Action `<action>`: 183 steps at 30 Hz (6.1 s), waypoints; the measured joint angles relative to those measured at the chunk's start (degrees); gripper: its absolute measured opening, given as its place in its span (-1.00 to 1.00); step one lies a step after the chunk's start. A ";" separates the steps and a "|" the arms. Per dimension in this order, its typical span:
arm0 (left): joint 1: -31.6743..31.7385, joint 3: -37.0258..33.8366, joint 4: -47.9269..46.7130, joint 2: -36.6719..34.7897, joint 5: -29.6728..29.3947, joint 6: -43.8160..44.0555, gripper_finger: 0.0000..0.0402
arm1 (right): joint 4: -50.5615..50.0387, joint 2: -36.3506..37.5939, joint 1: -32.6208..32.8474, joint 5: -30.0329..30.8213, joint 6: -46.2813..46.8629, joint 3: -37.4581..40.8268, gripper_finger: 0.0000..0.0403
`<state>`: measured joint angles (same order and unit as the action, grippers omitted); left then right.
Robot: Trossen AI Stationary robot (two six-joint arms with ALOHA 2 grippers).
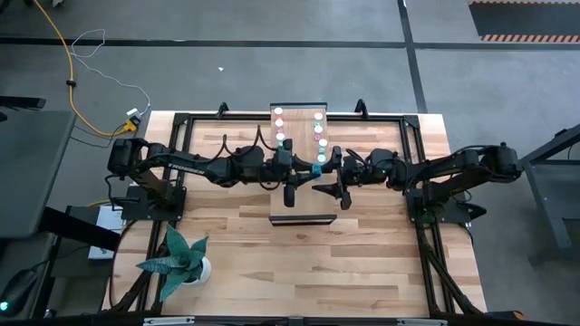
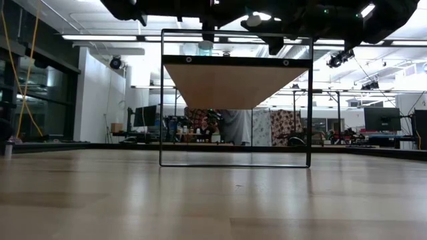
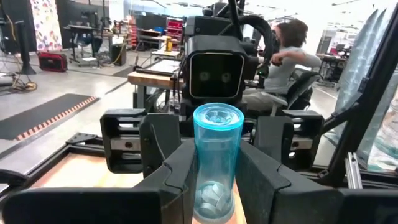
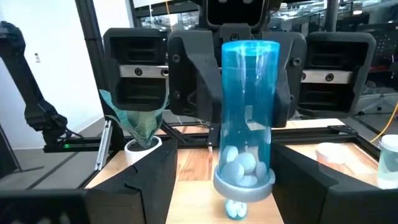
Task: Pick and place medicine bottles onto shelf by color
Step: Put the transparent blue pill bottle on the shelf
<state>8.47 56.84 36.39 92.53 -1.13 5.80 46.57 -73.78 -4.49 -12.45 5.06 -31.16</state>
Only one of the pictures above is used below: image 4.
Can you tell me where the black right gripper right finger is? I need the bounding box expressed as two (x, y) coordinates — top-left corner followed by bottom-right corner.
(271, 141), (398, 224)

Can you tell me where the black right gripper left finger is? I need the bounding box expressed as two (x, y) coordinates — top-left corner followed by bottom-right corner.
(0, 139), (178, 224)

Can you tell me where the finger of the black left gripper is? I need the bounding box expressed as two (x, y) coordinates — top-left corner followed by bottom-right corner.
(167, 29), (223, 124)
(272, 30), (308, 128)

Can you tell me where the pink medicine bottle white cap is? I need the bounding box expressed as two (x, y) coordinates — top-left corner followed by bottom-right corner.
(315, 141), (357, 177)

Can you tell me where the green medicine bottle white cap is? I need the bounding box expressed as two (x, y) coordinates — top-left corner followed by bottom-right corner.
(377, 133), (398, 190)

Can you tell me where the green plant in white pot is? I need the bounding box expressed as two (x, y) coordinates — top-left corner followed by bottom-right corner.
(98, 88), (169, 166)

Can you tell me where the silver aluminium extrusion bar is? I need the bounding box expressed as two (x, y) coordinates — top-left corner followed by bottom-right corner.
(94, 119), (113, 172)

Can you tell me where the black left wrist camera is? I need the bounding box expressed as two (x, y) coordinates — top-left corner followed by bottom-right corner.
(203, 0), (267, 28)

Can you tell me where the yellow power cable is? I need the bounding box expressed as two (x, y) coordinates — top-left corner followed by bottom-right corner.
(369, 101), (398, 144)

